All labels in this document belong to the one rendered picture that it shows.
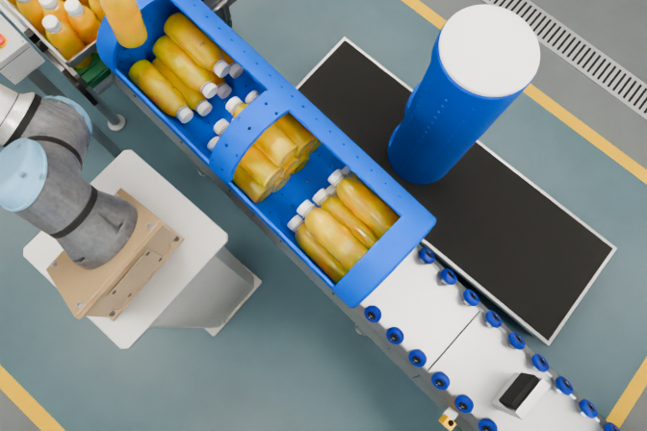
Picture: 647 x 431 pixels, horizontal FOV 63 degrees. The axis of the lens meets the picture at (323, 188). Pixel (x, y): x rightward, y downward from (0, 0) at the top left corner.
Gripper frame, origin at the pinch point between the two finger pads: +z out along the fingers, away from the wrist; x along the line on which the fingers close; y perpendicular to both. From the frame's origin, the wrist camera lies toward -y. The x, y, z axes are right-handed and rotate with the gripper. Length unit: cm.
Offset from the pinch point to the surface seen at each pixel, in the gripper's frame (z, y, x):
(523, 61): 38, 65, 72
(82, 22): 38.3, -24.8, -4.8
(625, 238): 140, 149, 112
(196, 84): 34.9, 10.7, 4.1
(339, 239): 29, 64, 0
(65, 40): 39.5, -24.3, -11.1
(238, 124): 20.0, 31.2, 1.2
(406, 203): 22, 69, 15
